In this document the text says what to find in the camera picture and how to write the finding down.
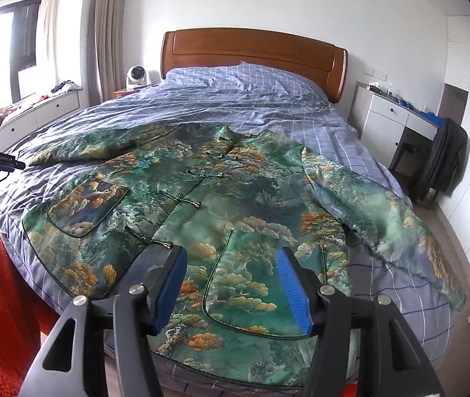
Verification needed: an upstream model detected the pile of clothes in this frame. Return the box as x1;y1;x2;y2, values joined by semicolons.
51;79;83;94

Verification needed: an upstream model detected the dark jacket on chair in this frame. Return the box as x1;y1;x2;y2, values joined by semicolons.
410;118;469;204

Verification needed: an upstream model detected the white drawer cabinet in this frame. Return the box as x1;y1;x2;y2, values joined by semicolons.
0;89;80;154

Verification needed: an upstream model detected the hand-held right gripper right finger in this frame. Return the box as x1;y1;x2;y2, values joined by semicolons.
277;247;446;397

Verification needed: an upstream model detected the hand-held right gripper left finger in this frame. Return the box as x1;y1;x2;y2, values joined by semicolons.
22;245;189;397

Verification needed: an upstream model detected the dark framed window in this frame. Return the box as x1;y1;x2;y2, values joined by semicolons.
0;2;42;100

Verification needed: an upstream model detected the white desk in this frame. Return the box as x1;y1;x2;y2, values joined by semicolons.
351;80;446;174

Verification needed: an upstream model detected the white table fan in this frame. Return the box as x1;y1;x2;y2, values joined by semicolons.
125;64;150;89

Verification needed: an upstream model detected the wooden nightstand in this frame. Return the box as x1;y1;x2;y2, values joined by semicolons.
113;85;153;100

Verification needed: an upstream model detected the beige curtain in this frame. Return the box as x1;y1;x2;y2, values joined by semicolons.
87;0;126;106

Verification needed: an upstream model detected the bed with blue checked duvet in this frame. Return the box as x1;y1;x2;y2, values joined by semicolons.
0;62;456;397

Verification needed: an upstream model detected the white sheer curtain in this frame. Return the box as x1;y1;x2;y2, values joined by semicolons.
37;0;61;88

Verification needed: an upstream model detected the dark wooden chair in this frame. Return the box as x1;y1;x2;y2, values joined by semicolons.
388;141;438;208

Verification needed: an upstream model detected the blue item on desk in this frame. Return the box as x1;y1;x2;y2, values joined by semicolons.
422;111;446;127

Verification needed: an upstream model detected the green printed satin jacket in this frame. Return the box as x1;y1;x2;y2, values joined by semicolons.
22;124;467;381

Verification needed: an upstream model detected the wooden headboard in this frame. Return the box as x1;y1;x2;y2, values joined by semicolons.
160;28;349;104

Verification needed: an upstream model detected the orange knit cloth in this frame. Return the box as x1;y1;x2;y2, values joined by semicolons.
0;232;68;397

